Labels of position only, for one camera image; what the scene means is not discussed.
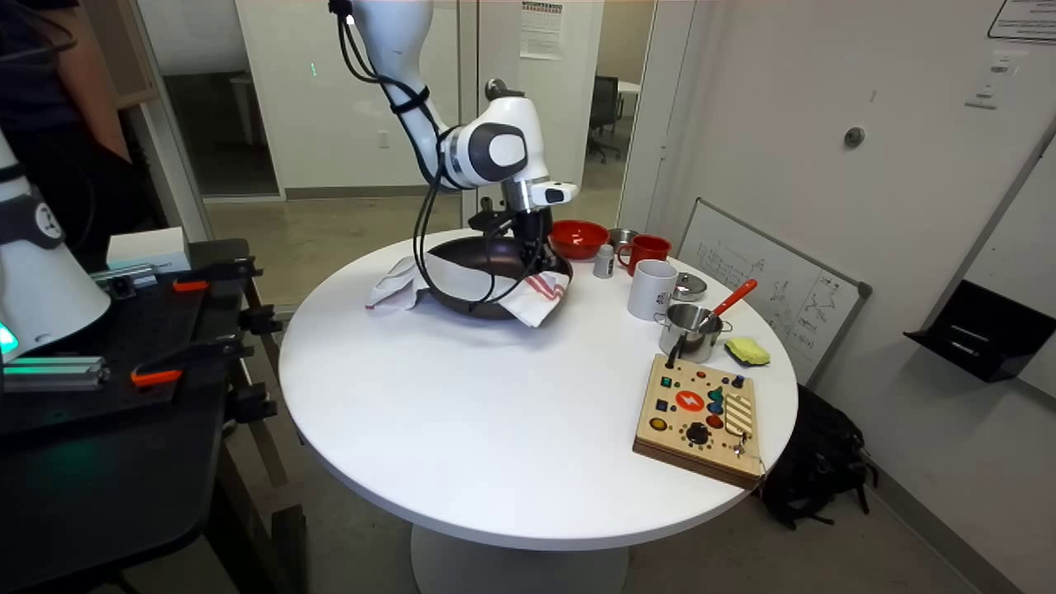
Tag small steel saucepan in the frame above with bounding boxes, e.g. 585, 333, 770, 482
657, 299, 733, 370

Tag yellow green sponge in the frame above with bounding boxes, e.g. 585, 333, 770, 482
720, 333, 772, 370

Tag white door with window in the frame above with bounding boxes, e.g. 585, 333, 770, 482
470, 0, 660, 227

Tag black frying pan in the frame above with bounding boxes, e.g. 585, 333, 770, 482
423, 235, 574, 323

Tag white towel red stripes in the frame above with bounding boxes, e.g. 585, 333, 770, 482
361, 257, 574, 331

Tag seated person blue jeans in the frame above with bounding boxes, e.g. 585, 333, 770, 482
0, 0, 134, 274

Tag small steel cup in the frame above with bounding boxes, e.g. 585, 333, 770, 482
669, 272, 708, 306

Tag black clamp orange tip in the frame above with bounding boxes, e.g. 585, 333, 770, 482
103, 257, 267, 304
125, 327, 257, 397

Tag white wall switch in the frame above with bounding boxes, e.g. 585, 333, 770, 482
962, 54, 1016, 112

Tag white door notice paper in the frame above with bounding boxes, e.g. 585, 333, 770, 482
513, 0, 569, 63

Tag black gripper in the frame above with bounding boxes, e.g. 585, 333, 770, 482
503, 209, 555, 274

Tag wooden board colourful pieces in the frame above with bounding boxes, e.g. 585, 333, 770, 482
631, 353, 765, 492

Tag black wall tray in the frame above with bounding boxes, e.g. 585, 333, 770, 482
899, 277, 1056, 386

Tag framed wall sign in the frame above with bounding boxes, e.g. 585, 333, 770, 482
982, 0, 1056, 47

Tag wooden cabinet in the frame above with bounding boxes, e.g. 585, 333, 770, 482
79, 0, 162, 114

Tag white box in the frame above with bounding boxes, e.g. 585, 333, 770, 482
103, 223, 191, 277

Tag black backpack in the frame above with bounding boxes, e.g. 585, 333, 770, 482
754, 383, 881, 531

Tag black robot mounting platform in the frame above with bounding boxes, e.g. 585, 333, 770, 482
0, 235, 312, 594

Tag white mug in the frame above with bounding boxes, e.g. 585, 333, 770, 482
623, 257, 676, 323

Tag red mug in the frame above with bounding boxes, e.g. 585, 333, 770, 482
614, 230, 674, 277

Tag red bowl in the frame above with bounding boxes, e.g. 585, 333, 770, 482
548, 217, 609, 265

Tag leaning framed whiteboard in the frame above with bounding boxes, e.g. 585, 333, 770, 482
674, 196, 875, 388

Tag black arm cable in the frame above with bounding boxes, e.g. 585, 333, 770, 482
334, 0, 533, 323

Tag orange handled spoon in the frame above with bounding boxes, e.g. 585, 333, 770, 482
704, 274, 763, 323

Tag aluminium rail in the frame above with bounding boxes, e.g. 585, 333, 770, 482
0, 353, 110, 397

